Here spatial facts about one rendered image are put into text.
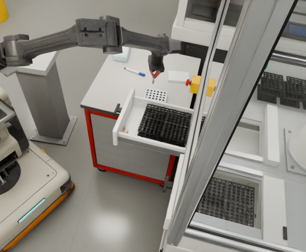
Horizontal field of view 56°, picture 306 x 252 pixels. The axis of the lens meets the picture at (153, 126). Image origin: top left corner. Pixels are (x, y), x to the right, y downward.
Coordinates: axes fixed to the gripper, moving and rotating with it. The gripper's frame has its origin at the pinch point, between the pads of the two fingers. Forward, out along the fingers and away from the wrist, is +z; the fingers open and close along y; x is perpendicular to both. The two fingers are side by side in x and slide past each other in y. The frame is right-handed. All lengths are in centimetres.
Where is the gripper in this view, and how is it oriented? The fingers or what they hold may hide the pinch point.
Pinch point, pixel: (154, 76)
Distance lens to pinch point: 144.8
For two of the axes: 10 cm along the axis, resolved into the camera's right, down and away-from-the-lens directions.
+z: -1.1, 5.9, 8.0
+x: -9.8, 0.6, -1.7
